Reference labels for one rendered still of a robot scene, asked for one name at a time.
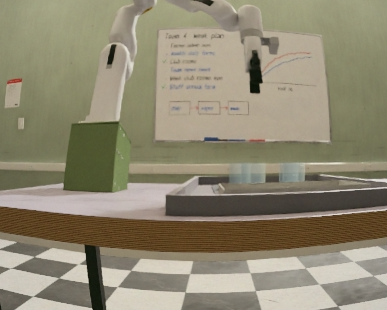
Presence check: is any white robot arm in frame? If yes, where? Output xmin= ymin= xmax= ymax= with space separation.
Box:
xmin=78 ymin=0 xmax=280 ymax=123

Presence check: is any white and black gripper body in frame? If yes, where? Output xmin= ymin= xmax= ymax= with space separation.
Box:
xmin=241 ymin=36 xmax=264 ymax=74

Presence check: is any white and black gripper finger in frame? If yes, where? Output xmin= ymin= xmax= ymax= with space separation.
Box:
xmin=250 ymin=71 xmax=261 ymax=94
xmin=251 ymin=51 xmax=263 ymax=85

